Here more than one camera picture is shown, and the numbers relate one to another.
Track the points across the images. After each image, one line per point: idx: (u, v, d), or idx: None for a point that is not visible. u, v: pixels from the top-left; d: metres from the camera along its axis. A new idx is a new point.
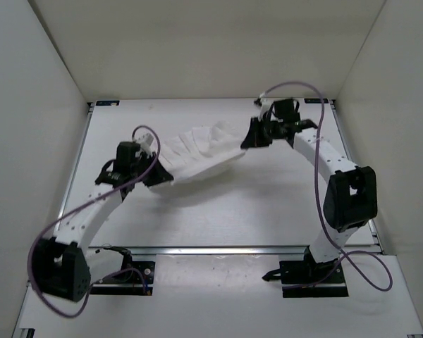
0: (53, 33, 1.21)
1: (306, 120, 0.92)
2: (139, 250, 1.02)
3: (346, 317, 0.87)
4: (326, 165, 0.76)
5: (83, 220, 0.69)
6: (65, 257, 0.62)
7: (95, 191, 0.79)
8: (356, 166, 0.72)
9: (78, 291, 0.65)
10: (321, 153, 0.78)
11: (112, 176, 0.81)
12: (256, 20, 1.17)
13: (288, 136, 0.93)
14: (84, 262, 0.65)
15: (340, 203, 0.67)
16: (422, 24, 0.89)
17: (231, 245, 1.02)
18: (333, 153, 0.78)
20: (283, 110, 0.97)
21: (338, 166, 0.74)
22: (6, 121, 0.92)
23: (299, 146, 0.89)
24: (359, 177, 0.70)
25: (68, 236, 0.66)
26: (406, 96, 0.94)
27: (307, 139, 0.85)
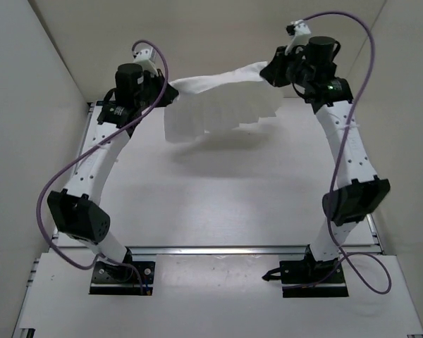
0: (52, 33, 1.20)
1: (342, 86, 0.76)
2: (139, 250, 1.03)
3: (346, 317, 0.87)
4: (345, 164, 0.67)
5: (91, 170, 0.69)
6: (80, 210, 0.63)
7: (96, 132, 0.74)
8: (375, 176, 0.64)
9: (97, 232, 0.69)
10: (345, 147, 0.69)
11: (115, 112, 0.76)
12: (257, 20, 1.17)
13: (314, 97, 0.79)
14: (98, 208, 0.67)
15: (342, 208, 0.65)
16: None
17: (231, 245, 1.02)
18: (358, 151, 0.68)
20: (319, 56, 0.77)
21: (357, 171, 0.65)
22: (6, 122, 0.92)
23: (319, 114, 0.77)
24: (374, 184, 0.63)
25: (78, 187, 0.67)
26: (407, 96, 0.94)
27: (334, 119, 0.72)
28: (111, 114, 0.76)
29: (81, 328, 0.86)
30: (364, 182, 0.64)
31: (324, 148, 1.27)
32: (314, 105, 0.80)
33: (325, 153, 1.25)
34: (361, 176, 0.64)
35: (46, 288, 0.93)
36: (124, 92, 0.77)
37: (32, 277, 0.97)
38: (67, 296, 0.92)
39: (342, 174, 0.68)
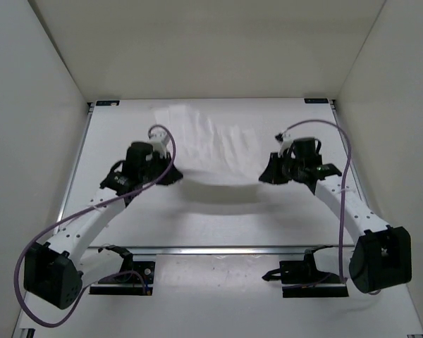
0: (52, 33, 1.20)
1: (329, 165, 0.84)
2: (138, 250, 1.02)
3: (346, 317, 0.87)
4: (352, 220, 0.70)
5: (79, 229, 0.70)
6: (56, 266, 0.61)
7: (96, 196, 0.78)
8: (388, 224, 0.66)
9: (66, 299, 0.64)
10: (347, 206, 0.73)
11: (119, 181, 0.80)
12: (256, 20, 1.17)
13: (309, 180, 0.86)
14: (75, 271, 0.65)
15: (369, 265, 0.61)
16: None
17: (231, 245, 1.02)
18: (359, 205, 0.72)
20: (303, 151, 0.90)
21: (368, 222, 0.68)
22: (6, 122, 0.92)
23: (319, 193, 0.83)
24: (390, 237, 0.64)
25: (61, 243, 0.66)
26: (406, 96, 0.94)
27: (330, 187, 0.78)
28: (113, 182, 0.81)
29: (81, 329, 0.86)
30: (378, 232, 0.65)
31: (324, 147, 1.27)
32: (311, 187, 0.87)
33: (325, 153, 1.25)
34: (372, 226, 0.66)
35: None
36: (132, 165, 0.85)
37: None
38: None
39: (354, 232, 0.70)
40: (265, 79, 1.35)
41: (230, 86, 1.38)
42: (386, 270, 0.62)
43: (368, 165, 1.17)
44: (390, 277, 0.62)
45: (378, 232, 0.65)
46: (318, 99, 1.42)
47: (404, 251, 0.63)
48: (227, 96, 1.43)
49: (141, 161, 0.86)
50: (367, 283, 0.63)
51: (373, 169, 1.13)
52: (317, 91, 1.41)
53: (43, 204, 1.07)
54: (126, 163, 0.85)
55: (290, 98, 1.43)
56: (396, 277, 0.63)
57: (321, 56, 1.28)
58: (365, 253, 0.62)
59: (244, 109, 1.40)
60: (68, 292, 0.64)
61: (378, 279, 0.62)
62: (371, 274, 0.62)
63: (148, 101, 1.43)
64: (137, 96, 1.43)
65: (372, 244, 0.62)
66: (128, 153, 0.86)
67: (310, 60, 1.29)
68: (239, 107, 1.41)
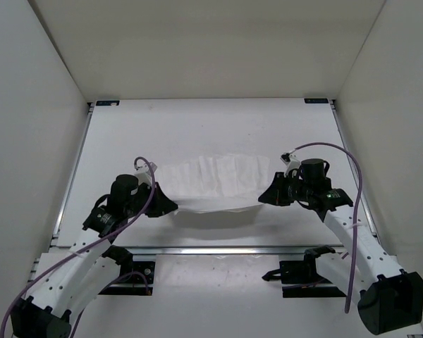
0: (52, 33, 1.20)
1: (340, 193, 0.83)
2: (138, 250, 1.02)
3: (346, 317, 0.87)
4: (364, 261, 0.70)
5: (61, 279, 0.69)
6: (39, 322, 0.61)
7: (81, 239, 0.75)
8: (400, 269, 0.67)
9: None
10: (359, 245, 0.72)
11: (101, 218, 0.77)
12: (256, 20, 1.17)
13: (319, 206, 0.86)
14: (61, 322, 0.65)
15: (383, 312, 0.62)
16: None
17: (231, 245, 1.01)
18: (372, 245, 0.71)
20: (312, 174, 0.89)
21: (380, 265, 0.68)
22: (6, 122, 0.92)
23: (328, 222, 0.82)
24: (403, 282, 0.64)
25: (45, 297, 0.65)
26: (406, 96, 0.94)
27: (342, 221, 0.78)
28: (97, 221, 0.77)
29: (80, 329, 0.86)
30: (392, 277, 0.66)
31: (324, 147, 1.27)
32: (320, 213, 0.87)
33: (325, 153, 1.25)
34: (385, 271, 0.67)
35: None
36: (116, 201, 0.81)
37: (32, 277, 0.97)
38: None
39: (365, 272, 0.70)
40: (266, 79, 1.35)
41: (230, 86, 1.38)
42: (397, 315, 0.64)
43: (368, 165, 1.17)
44: (399, 321, 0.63)
45: (393, 277, 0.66)
46: (318, 99, 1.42)
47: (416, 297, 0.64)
48: (227, 96, 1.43)
49: (125, 197, 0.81)
50: (377, 327, 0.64)
51: (373, 170, 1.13)
52: (317, 91, 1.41)
53: (43, 204, 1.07)
54: (111, 198, 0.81)
55: (290, 98, 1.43)
56: (406, 321, 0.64)
57: (321, 56, 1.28)
58: (378, 302, 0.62)
59: (244, 109, 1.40)
60: None
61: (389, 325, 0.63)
62: (382, 320, 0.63)
63: (148, 101, 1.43)
64: (137, 96, 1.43)
65: (386, 293, 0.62)
66: (113, 187, 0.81)
67: (310, 60, 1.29)
68: (239, 107, 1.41)
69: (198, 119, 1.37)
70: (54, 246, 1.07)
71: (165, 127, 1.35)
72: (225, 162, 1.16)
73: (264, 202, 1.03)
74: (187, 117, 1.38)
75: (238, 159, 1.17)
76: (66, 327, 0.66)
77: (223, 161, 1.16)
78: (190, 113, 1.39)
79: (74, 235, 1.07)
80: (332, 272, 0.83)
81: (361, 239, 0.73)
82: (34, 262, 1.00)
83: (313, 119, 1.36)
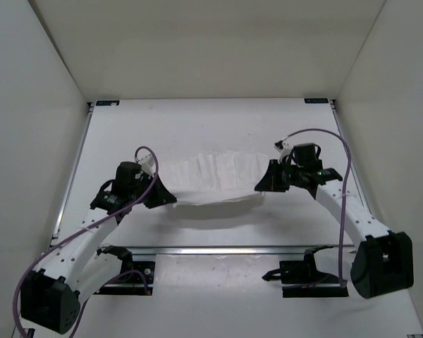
0: (52, 33, 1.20)
1: (329, 170, 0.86)
2: (139, 250, 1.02)
3: (345, 317, 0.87)
4: (354, 226, 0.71)
5: (73, 252, 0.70)
6: (52, 292, 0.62)
7: (89, 215, 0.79)
8: (388, 230, 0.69)
9: (65, 323, 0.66)
10: (348, 211, 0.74)
11: (108, 199, 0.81)
12: (256, 20, 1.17)
13: (309, 185, 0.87)
14: (72, 295, 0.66)
15: (371, 270, 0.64)
16: None
17: (231, 245, 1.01)
18: (361, 211, 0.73)
20: (303, 155, 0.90)
21: (368, 228, 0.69)
22: (6, 122, 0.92)
23: (320, 196, 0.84)
24: (392, 243, 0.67)
25: (57, 269, 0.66)
26: (406, 96, 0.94)
27: (331, 193, 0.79)
28: (105, 201, 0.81)
29: (80, 329, 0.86)
30: (381, 238, 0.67)
31: (324, 147, 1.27)
32: (311, 192, 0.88)
33: (326, 153, 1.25)
34: (374, 232, 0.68)
35: None
36: (120, 185, 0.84)
37: None
38: None
39: (355, 236, 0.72)
40: (266, 79, 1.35)
41: (230, 86, 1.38)
42: (386, 276, 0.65)
43: (368, 165, 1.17)
44: (390, 284, 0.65)
45: (381, 237, 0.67)
46: (318, 98, 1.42)
47: (404, 258, 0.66)
48: (227, 96, 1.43)
49: (129, 182, 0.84)
50: (369, 291, 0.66)
51: (373, 169, 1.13)
52: (317, 91, 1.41)
53: (43, 204, 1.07)
54: (115, 182, 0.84)
55: (290, 98, 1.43)
56: (397, 283, 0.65)
57: (321, 56, 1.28)
58: (368, 262, 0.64)
59: (244, 109, 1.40)
60: (67, 316, 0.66)
61: (379, 286, 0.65)
62: (373, 280, 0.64)
63: (148, 101, 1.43)
64: (137, 96, 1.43)
65: (375, 255, 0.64)
66: (118, 170, 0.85)
67: (310, 60, 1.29)
68: (239, 107, 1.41)
69: (198, 119, 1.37)
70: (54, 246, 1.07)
71: (165, 127, 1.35)
72: (224, 160, 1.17)
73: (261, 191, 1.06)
74: (187, 117, 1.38)
75: (237, 157, 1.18)
76: (75, 304, 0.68)
77: (221, 158, 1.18)
78: (190, 113, 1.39)
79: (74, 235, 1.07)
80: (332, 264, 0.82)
81: (350, 205, 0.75)
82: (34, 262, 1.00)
83: (313, 119, 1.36)
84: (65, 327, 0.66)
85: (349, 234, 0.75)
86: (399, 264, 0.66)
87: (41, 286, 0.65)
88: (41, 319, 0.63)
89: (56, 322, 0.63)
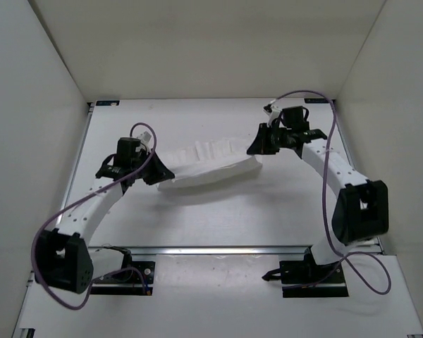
0: (53, 34, 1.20)
1: (315, 131, 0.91)
2: (139, 251, 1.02)
3: (346, 317, 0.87)
4: (335, 177, 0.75)
5: (85, 213, 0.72)
6: (68, 246, 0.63)
7: (96, 184, 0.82)
8: (367, 179, 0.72)
9: (81, 283, 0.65)
10: (330, 164, 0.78)
11: (113, 170, 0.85)
12: (256, 20, 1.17)
13: (296, 146, 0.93)
14: (87, 253, 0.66)
15: (350, 215, 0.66)
16: None
17: (231, 245, 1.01)
18: (342, 165, 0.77)
20: (292, 117, 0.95)
21: (348, 177, 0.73)
22: (6, 122, 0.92)
23: (307, 155, 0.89)
24: (370, 191, 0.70)
25: (70, 227, 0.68)
26: (407, 96, 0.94)
27: (316, 149, 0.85)
28: (110, 171, 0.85)
29: (81, 328, 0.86)
30: (359, 185, 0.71)
31: None
32: (298, 152, 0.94)
33: None
34: (353, 180, 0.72)
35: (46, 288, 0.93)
36: (123, 156, 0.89)
37: (32, 277, 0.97)
38: (67, 296, 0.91)
39: (335, 186, 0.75)
40: (266, 79, 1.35)
41: (230, 85, 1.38)
42: (364, 222, 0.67)
43: (368, 165, 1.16)
44: (369, 228, 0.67)
45: (359, 185, 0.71)
46: (318, 99, 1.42)
47: (381, 203, 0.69)
48: (227, 96, 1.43)
49: (131, 152, 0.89)
50: (347, 234, 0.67)
51: (373, 169, 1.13)
52: (318, 91, 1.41)
53: (43, 204, 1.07)
54: (118, 155, 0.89)
55: (291, 98, 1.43)
56: (374, 228, 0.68)
57: (321, 56, 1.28)
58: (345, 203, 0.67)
59: (244, 109, 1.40)
60: (82, 276, 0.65)
61: (358, 232, 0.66)
62: (351, 224, 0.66)
63: (148, 101, 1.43)
64: (137, 96, 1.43)
65: (352, 196, 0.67)
66: (119, 144, 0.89)
67: (310, 60, 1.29)
68: (240, 107, 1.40)
69: (198, 119, 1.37)
70: None
71: (165, 127, 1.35)
72: (221, 146, 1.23)
73: (253, 154, 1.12)
74: (187, 116, 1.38)
75: (232, 142, 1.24)
76: (89, 266, 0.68)
77: (217, 144, 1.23)
78: (190, 113, 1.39)
79: None
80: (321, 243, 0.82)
81: (332, 160, 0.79)
82: None
83: (313, 119, 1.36)
84: (81, 287, 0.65)
85: (331, 186, 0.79)
86: (376, 210, 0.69)
87: (56, 246, 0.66)
88: (57, 280, 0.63)
89: (72, 281, 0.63)
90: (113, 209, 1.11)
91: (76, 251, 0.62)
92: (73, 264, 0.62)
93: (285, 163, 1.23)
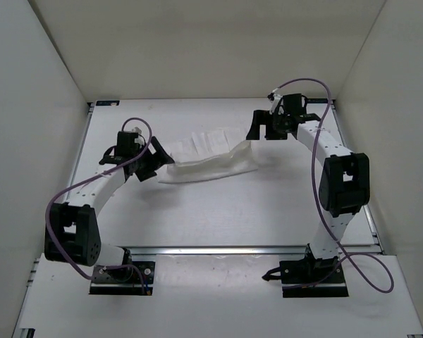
0: (53, 34, 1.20)
1: (311, 114, 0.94)
2: (139, 250, 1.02)
3: (346, 317, 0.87)
4: (323, 151, 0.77)
5: (93, 189, 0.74)
6: (80, 216, 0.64)
7: (100, 169, 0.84)
8: (352, 153, 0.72)
9: (89, 257, 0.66)
10: (320, 141, 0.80)
11: (115, 158, 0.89)
12: (256, 20, 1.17)
13: (292, 128, 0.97)
14: (96, 228, 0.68)
15: (332, 184, 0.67)
16: None
17: (231, 245, 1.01)
18: (331, 141, 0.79)
20: (290, 102, 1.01)
21: (335, 151, 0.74)
22: (6, 122, 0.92)
23: (300, 135, 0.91)
24: (354, 163, 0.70)
25: (80, 201, 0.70)
26: (406, 96, 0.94)
27: (309, 129, 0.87)
28: (112, 159, 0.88)
29: (82, 328, 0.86)
30: (344, 156, 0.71)
31: None
32: (295, 134, 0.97)
33: None
34: (338, 152, 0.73)
35: (46, 289, 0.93)
36: (123, 147, 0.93)
37: (32, 277, 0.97)
38: (67, 296, 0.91)
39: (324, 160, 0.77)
40: (266, 79, 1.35)
41: (230, 85, 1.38)
42: (347, 191, 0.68)
43: None
44: (351, 198, 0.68)
45: (345, 157, 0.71)
46: (318, 99, 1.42)
47: (364, 174, 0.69)
48: (227, 96, 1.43)
49: (130, 142, 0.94)
50: (331, 202, 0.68)
51: (373, 169, 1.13)
52: (318, 91, 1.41)
53: (43, 204, 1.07)
54: (118, 145, 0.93)
55: None
56: (357, 198, 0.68)
57: (321, 56, 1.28)
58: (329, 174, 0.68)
59: (244, 109, 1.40)
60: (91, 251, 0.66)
61: (340, 200, 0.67)
62: (333, 193, 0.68)
63: (148, 101, 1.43)
64: (137, 96, 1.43)
65: (335, 166, 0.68)
66: (119, 136, 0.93)
67: (310, 60, 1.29)
68: (240, 107, 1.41)
69: (198, 119, 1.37)
70: None
71: (165, 127, 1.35)
72: (216, 135, 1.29)
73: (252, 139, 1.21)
74: (187, 116, 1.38)
75: (227, 132, 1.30)
76: (97, 241, 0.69)
77: (213, 134, 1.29)
78: (190, 113, 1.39)
79: None
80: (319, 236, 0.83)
81: (322, 137, 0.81)
82: (34, 262, 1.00)
83: None
84: (89, 261, 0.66)
85: (321, 162, 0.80)
86: (359, 182, 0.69)
87: (66, 220, 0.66)
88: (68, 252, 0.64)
89: (83, 253, 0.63)
90: (114, 196, 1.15)
91: (88, 219, 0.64)
92: (85, 234, 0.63)
93: (285, 163, 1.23)
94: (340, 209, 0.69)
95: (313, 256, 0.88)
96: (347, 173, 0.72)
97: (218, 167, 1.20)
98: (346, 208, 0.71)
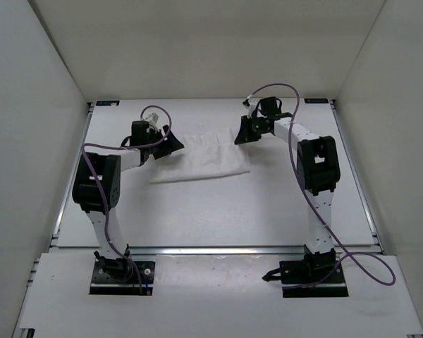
0: (53, 34, 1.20)
1: (285, 113, 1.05)
2: (139, 250, 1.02)
3: (346, 316, 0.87)
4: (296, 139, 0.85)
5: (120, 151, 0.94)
6: (108, 160, 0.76)
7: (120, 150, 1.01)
8: (319, 136, 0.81)
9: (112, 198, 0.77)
10: (294, 131, 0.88)
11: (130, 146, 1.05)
12: (256, 19, 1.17)
13: (271, 126, 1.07)
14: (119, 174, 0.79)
15: (305, 165, 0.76)
16: None
17: (231, 245, 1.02)
18: (302, 129, 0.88)
20: (267, 102, 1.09)
21: (306, 136, 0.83)
22: (5, 123, 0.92)
23: (278, 131, 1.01)
24: (323, 146, 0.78)
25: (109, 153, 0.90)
26: (407, 96, 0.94)
27: (283, 124, 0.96)
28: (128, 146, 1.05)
29: (81, 329, 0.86)
30: (316, 140, 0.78)
31: None
32: (272, 132, 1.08)
33: None
34: (309, 138, 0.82)
35: (45, 289, 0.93)
36: (137, 137, 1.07)
37: (32, 277, 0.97)
38: (67, 296, 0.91)
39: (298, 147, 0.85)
40: (265, 79, 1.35)
41: (230, 84, 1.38)
42: (318, 170, 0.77)
43: (368, 165, 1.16)
44: (323, 176, 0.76)
45: (314, 141, 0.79)
46: (319, 99, 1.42)
47: (333, 154, 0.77)
48: (227, 96, 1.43)
49: (143, 132, 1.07)
50: (307, 177, 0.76)
51: (373, 168, 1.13)
52: (318, 91, 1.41)
53: (43, 204, 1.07)
54: (133, 136, 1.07)
55: (291, 98, 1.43)
56: (329, 176, 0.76)
57: (321, 56, 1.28)
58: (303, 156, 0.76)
59: (244, 109, 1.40)
60: (112, 193, 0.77)
61: (316, 177, 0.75)
62: (307, 173, 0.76)
63: (148, 101, 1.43)
64: (137, 96, 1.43)
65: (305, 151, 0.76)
66: (133, 127, 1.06)
67: (310, 60, 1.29)
68: (239, 107, 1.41)
69: (198, 119, 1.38)
70: (54, 246, 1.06)
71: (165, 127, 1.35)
72: (209, 137, 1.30)
73: (238, 143, 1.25)
74: (187, 116, 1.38)
75: (219, 136, 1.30)
76: (117, 186, 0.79)
77: (206, 135, 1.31)
78: (190, 113, 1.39)
79: (73, 234, 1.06)
80: (314, 228, 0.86)
81: (295, 127, 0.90)
82: (34, 262, 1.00)
83: (314, 118, 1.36)
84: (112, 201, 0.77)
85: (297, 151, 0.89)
86: (330, 160, 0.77)
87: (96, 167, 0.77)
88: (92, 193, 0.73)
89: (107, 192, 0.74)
90: (129, 174, 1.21)
91: (116, 162, 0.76)
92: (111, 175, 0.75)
93: (285, 162, 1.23)
94: (317, 187, 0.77)
95: (312, 255, 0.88)
96: (319, 156, 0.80)
97: (210, 168, 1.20)
98: (322, 186, 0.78)
